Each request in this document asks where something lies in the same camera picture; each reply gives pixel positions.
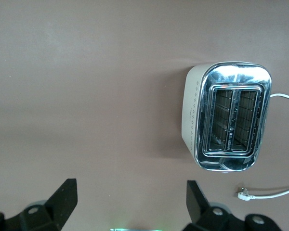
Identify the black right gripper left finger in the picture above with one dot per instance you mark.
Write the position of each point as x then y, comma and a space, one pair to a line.
62, 204

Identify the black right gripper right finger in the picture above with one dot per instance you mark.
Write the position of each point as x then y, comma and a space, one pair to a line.
195, 204

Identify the cream and chrome toaster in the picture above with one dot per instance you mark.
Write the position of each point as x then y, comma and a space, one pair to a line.
231, 79

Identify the brown table cover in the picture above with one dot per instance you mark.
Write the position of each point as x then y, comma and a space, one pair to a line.
86, 96

